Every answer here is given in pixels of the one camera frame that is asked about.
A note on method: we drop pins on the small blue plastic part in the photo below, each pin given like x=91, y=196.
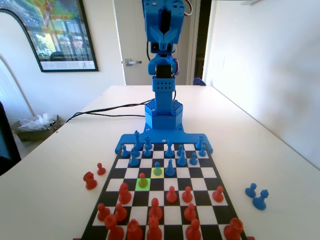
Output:
x=198, y=82

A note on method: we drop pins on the red chess queen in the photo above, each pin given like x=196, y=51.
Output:
x=154, y=230

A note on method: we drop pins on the white wall switch plate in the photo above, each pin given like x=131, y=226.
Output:
x=221, y=62

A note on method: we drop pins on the white door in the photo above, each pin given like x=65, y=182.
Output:
x=130, y=30

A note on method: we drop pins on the white arched panel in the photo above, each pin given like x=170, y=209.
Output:
x=10, y=50

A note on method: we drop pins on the black chair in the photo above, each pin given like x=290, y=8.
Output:
x=7, y=145

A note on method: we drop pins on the black framed poster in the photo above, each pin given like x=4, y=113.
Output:
x=67, y=32

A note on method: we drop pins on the red chess pawn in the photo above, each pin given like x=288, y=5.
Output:
x=218, y=195
x=120, y=213
x=142, y=182
x=103, y=213
x=190, y=213
x=187, y=196
x=101, y=171
x=171, y=196

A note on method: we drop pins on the olive cardboard box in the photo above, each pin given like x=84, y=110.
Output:
x=32, y=135

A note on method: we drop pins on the blue queen piece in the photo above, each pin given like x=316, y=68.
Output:
x=169, y=151

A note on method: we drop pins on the black and white chessboard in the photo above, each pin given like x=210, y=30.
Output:
x=207, y=172

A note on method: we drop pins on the red board corner clip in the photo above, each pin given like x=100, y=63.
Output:
x=250, y=238
x=77, y=238

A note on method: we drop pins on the clear crumpled plastic bag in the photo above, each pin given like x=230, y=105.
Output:
x=37, y=122

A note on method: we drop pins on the blue board mounting plate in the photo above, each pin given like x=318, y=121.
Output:
x=190, y=137

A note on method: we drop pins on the blue geared gripper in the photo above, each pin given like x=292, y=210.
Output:
x=163, y=37

